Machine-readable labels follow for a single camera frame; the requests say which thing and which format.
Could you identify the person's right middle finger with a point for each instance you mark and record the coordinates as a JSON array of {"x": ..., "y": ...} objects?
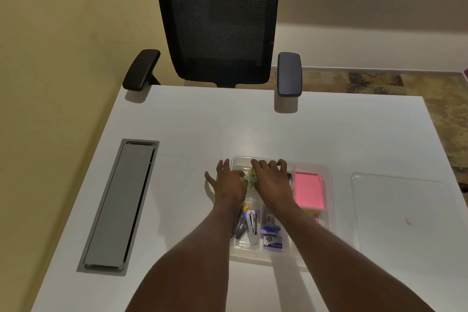
[{"x": 272, "y": 165}]

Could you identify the bundle of pens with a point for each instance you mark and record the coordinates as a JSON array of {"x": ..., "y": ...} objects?
[{"x": 239, "y": 226}]

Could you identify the pink sticky notes pad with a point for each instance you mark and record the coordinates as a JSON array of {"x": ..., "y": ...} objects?
[{"x": 309, "y": 191}]

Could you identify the person's right hand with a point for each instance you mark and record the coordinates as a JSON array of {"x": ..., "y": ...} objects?
[{"x": 274, "y": 185}]

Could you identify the white and blue stapler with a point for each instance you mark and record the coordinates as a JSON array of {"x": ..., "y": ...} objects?
[{"x": 252, "y": 229}]

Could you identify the person's left hand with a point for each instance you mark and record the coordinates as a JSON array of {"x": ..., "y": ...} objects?
[{"x": 228, "y": 187}]

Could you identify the colourful yellow packet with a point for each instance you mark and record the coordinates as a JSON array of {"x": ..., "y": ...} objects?
[{"x": 315, "y": 215}]

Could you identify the person's left forearm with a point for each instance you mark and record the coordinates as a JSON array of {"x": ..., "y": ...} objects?
[{"x": 197, "y": 257}]

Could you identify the clear plastic tray lid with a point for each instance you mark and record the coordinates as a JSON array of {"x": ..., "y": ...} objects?
[{"x": 402, "y": 205}]

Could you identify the small grey sharpener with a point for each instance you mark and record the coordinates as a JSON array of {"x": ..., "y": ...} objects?
[{"x": 270, "y": 217}]

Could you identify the person's left little finger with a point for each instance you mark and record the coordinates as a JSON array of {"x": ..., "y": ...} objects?
[{"x": 210, "y": 177}]

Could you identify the black mesh office chair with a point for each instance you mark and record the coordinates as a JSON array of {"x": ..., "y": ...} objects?
[{"x": 219, "y": 23}]

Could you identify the person's left middle finger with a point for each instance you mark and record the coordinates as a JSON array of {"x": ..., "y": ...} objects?
[{"x": 228, "y": 168}]

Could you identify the person's right forearm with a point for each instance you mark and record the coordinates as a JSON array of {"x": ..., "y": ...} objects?
[{"x": 329, "y": 260}]

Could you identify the clear plastic organizer tray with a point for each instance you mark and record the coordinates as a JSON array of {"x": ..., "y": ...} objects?
[{"x": 329, "y": 183}]

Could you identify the blue staple box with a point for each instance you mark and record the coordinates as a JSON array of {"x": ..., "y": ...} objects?
[
  {"x": 270, "y": 229},
  {"x": 273, "y": 242}
]

